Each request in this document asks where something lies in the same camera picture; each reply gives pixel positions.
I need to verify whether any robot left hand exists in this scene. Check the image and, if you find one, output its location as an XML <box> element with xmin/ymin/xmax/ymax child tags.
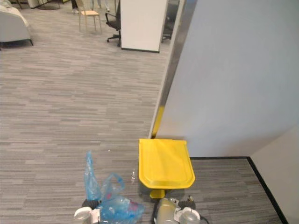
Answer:
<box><xmin>81</xmin><ymin>199</ymin><xmax>103</xmax><ymax>209</ymax></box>

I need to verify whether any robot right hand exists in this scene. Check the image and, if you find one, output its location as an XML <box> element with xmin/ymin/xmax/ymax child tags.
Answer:
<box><xmin>178</xmin><ymin>195</ymin><xmax>196</xmax><ymax>209</ymax></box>

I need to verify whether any blue translucent plastic rubbish bag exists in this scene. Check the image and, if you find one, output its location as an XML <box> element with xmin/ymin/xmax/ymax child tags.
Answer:
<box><xmin>84</xmin><ymin>150</ymin><xmax>146</xmax><ymax>224</ymax></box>

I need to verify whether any yellow pedal trash can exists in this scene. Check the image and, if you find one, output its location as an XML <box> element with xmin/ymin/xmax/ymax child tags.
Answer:
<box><xmin>138</xmin><ymin>138</ymin><xmax>196</xmax><ymax>200</ymax></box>

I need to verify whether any black baseboard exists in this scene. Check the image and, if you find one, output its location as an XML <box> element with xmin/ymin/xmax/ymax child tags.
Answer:
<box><xmin>190</xmin><ymin>156</ymin><xmax>289</xmax><ymax>224</ymax></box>

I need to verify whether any silver metal corner trim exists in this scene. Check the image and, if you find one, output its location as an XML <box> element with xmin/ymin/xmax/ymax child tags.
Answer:
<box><xmin>148</xmin><ymin>0</ymin><xmax>198</xmax><ymax>139</ymax></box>

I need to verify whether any black office chair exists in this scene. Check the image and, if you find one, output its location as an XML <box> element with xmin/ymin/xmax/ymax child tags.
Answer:
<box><xmin>161</xmin><ymin>0</ymin><xmax>181</xmax><ymax>44</ymax></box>
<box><xmin>105</xmin><ymin>1</ymin><xmax>122</xmax><ymax>47</ymax></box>

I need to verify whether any white partition panel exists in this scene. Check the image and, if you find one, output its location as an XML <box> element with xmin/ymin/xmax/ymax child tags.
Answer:
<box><xmin>120</xmin><ymin>0</ymin><xmax>169</xmax><ymax>54</ymax></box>

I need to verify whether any wooden chair with metal legs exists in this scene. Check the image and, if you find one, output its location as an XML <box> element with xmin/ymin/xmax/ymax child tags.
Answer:
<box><xmin>78</xmin><ymin>0</ymin><xmax>103</xmax><ymax>35</ymax></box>

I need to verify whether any light grey sofa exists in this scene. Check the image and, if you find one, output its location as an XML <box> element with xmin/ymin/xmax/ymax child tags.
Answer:
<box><xmin>0</xmin><ymin>4</ymin><xmax>34</xmax><ymax>48</ymax></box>

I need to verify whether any round black table base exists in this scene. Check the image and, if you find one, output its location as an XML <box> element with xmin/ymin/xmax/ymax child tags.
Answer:
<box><xmin>37</xmin><ymin>0</ymin><xmax>60</xmax><ymax>11</ymax></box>

